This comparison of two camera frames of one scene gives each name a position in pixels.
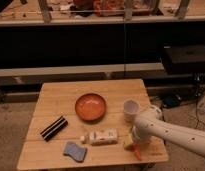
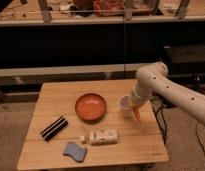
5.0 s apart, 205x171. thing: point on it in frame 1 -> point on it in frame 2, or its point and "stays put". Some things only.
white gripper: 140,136 -> 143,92
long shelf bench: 31,76 stays put
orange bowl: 90,106 stays put
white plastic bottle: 101,137 stays put
